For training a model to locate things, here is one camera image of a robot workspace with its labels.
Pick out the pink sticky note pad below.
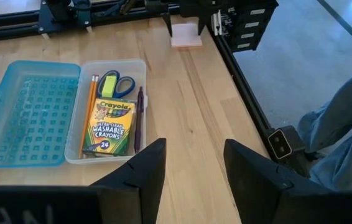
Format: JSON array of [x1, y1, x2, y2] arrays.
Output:
[[170, 22, 203, 49]]

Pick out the clear pencil case teal lid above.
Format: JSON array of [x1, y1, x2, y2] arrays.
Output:
[[0, 58, 149, 169]]

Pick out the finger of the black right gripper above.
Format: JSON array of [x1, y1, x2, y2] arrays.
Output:
[[197, 16, 208, 37], [161, 12, 174, 38]]

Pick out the black table level camera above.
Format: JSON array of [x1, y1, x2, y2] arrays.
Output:
[[267, 124, 305, 161]]

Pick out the yellow green crayon box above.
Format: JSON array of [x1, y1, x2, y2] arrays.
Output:
[[81, 98, 137, 157]]

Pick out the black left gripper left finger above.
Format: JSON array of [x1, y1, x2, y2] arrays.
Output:
[[90, 138, 167, 224]]

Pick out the orange pencil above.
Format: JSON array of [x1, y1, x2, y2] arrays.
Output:
[[78, 73, 97, 160], [86, 74, 100, 126]]

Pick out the purple pen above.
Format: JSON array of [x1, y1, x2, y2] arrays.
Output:
[[133, 86, 146, 154]]

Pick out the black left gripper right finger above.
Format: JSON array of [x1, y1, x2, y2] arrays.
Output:
[[223, 138, 312, 224]]

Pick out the yellow eraser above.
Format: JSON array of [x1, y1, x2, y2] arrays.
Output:
[[101, 75, 118, 98]]

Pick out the blue handled scissors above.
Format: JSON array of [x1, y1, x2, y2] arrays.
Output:
[[96, 70, 137, 100]]

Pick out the black equipment stack white labels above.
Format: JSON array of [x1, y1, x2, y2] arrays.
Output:
[[213, 0, 280, 54]]

